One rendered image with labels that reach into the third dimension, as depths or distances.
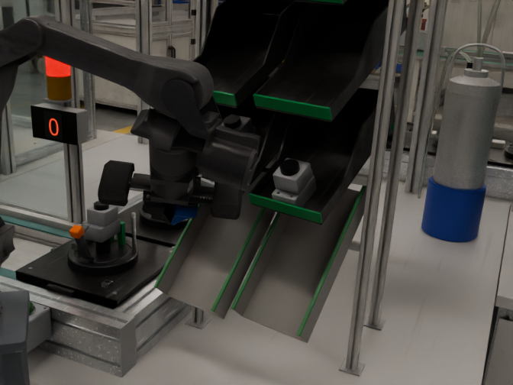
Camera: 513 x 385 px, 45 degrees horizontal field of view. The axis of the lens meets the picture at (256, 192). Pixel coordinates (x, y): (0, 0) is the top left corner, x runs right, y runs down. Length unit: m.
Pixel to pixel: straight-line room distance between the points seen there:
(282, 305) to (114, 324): 0.29
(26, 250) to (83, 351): 0.40
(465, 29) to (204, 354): 7.39
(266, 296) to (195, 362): 0.21
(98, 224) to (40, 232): 0.30
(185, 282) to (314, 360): 0.29
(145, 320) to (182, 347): 0.10
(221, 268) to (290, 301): 0.14
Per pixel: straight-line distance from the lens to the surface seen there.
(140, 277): 1.24
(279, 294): 1.06
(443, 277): 1.59
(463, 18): 8.32
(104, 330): 1.13
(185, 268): 1.14
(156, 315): 1.21
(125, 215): 1.52
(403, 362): 1.25
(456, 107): 1.71
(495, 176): 2.19
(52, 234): 1.51
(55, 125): 1.41
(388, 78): 0.99
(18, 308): 1.00
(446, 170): 1.75
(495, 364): 1.65
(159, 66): 0.70
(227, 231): 1.13
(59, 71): 1.38
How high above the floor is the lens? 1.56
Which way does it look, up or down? 20 degrees down
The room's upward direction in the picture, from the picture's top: 3 degrees clockwise
